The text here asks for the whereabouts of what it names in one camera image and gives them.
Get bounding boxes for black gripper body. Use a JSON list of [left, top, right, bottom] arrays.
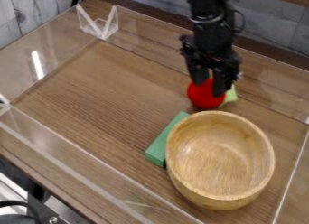
[[180, 14, 241, 70]]

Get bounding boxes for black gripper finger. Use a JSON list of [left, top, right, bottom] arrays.
[[186, 58, 209, 86], [213, 67, 241, 98]]

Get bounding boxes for red plush strawberry fruit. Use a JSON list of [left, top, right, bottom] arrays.
[[188, 79, 238, 109]]

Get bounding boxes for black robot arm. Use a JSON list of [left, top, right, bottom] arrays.
[[180, 0, 245, 98]]

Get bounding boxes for wooden bowl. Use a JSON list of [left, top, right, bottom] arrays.
[[166, 111, 276, 210]]

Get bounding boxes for green rectangular block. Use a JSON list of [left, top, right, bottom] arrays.
[[145, 111, 189, 168]]

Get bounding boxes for black clamp under table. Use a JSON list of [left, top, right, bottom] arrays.
[[26, 192, 64, 224]]

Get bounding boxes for clear acrylic enclosure wall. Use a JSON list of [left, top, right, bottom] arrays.
[[0, 1, 309, 224]]

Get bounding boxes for black cable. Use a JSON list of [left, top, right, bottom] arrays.
[[0, 198, 42, 224]]

